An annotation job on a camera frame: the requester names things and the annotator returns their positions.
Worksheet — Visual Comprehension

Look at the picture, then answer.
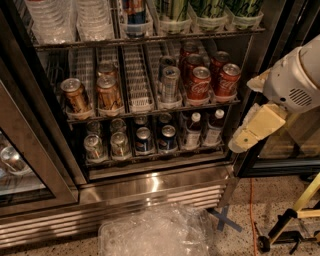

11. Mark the clear water bottle left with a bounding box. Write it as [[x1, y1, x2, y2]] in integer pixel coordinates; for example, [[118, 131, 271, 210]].
[[24, 0, 76, 45]]

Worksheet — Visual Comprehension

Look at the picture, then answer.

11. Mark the red coca-cola can front right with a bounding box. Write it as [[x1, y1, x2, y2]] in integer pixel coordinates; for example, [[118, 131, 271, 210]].
[[214, 63, 241, 97]]

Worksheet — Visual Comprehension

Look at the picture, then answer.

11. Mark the white cap bottle right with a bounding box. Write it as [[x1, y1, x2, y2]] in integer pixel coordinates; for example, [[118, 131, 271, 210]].
[[202, 109, 225, 147]]

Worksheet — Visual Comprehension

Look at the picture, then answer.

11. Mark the blue pepsi can rear right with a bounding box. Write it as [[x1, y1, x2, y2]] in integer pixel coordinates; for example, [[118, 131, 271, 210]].
[[157, 113, 172, 127]]

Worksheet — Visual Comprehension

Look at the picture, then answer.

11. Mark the blue tape cross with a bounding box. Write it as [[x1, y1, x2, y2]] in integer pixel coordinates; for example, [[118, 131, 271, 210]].
[[207, 206, 242, 233]]

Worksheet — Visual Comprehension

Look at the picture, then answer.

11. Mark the silver can front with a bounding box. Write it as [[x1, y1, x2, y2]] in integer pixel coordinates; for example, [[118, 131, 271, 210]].
[[161, 66, 180, 103]]

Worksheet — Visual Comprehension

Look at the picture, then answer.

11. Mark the gold can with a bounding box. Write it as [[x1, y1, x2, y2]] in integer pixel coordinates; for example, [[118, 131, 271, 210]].
[[96, 75, 123, 110], [97, 63, 118, 78], [60, 78, 91, 114]]

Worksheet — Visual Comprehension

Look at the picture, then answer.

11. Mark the empty white can track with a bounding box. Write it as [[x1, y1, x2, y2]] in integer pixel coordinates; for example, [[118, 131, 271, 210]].
[[122, 45, 154, 113]]

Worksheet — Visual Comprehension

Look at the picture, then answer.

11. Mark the blue pepsi can rear left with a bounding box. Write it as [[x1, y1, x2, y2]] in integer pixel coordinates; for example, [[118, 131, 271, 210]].
[[134, 116, 149, 128]]

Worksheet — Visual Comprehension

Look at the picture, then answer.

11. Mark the red blue can top shelf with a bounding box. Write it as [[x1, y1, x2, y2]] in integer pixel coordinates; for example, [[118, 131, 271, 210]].
[[121, 0, 146, 38]]

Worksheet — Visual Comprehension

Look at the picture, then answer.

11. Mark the left glass fridge door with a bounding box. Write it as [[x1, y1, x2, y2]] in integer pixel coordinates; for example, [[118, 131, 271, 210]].
[[0, 56, 80, 218]]

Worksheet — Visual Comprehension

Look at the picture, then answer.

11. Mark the white cap bottle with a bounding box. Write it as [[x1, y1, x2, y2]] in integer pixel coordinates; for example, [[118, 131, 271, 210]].
[[183, 112, 201, 149], [202, 109, 225, 147]]

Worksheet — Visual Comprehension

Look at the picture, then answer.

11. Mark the red coca-cola can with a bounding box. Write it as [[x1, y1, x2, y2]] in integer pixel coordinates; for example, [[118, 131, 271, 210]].
[[210, 51, 230, 78], [187, 66, 211, 100], [183, 54, 204, 81], [179, 42, 199, 63], [214, 63, 241, 97]]

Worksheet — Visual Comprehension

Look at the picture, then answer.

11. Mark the silver can rear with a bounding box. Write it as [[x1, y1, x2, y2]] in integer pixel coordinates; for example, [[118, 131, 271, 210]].
[[158, 55, 176, 81]]

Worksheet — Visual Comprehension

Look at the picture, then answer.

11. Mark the red coca-cola can rear left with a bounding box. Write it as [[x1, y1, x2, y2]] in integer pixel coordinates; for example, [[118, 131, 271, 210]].
[[179, 42, 199, 63]]

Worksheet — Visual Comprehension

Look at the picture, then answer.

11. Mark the red coca-cola can front left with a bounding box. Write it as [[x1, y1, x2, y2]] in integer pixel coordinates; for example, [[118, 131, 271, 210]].
[[187, 66, 211, 100]]

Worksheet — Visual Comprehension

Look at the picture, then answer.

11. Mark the silver can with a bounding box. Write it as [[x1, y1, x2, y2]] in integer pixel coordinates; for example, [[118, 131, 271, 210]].
[[158, 55, 176, 81], [161, 66, 180, 103]]

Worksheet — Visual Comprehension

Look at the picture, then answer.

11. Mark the white cap bottle left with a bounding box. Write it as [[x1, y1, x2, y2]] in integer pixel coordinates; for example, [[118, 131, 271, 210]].
[[183, 112, 201, 149]]

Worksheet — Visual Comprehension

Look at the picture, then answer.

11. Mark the blue pepsi can front right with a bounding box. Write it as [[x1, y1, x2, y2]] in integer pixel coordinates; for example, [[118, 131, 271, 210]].
[[158, 125, 177, 151]]

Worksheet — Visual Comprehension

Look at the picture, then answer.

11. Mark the gold can far left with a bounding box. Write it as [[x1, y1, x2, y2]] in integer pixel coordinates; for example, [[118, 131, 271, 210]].
[[60, 78, 91, 114]]

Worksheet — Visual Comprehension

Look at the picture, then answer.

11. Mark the steel fridge base grille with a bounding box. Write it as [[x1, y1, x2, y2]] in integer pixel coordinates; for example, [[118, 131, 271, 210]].
[[0, 164, 238, 250]]

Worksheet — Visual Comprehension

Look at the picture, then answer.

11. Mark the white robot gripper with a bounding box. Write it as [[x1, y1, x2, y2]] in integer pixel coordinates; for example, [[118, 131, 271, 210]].
[[228, 35, 320, 153]]

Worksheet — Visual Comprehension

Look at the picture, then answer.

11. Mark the blue pepsi can front left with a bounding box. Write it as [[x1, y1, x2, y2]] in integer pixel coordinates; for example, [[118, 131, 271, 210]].
[[135, 127, 154, 154]]

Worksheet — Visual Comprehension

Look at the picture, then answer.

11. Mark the red coca-cola can rear right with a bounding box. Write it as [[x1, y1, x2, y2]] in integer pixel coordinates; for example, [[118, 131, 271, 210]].
[[210, 51, 230, 78]]

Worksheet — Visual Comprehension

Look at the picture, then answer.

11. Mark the can behind left door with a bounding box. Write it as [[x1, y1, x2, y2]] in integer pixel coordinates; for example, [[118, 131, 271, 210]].
[[0, 146, 31, 176]]

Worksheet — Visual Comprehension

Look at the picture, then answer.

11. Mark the green can top left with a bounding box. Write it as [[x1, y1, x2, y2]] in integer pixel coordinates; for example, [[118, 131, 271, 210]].
[[155, 0, 188, 34]]

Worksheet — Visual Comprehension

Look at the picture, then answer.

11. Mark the red coca-cola can middle left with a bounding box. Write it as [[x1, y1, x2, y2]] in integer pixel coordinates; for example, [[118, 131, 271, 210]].
[[183, 54, 204, 81]]

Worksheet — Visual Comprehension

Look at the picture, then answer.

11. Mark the orange cable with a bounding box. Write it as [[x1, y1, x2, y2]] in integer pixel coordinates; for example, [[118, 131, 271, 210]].
[[249, 177, 259, 256]]

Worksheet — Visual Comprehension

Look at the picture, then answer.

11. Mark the green can top middle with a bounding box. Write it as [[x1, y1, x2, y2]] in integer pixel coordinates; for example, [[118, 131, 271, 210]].
[[190, 0, 227, 31]]

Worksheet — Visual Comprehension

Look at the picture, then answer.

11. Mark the yellow black cart frame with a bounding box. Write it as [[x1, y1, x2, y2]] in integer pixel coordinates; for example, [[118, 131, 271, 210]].
[[255, 173, 320, 255]]

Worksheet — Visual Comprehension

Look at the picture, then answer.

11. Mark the clear water bottle right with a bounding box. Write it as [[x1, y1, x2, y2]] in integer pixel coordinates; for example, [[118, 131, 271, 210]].
[[76, 0, 114, 42]]

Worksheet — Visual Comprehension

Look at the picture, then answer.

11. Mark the blue pepsi can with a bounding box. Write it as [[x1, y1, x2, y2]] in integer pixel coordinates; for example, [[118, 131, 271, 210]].
[[157, 113, 172, 127], [134, 116, 149, 128], [135, 127, 154, 154], [158, 125, 177, 151]]

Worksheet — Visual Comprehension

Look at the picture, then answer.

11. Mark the green can top right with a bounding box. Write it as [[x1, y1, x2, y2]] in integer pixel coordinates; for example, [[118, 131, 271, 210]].
[[225, 0, 264, 30]]

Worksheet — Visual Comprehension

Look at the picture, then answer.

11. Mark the clear water bottle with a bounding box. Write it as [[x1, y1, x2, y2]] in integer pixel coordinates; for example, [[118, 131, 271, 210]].
[[76, 0, 114, 42], [24, 0, 76, 45]]

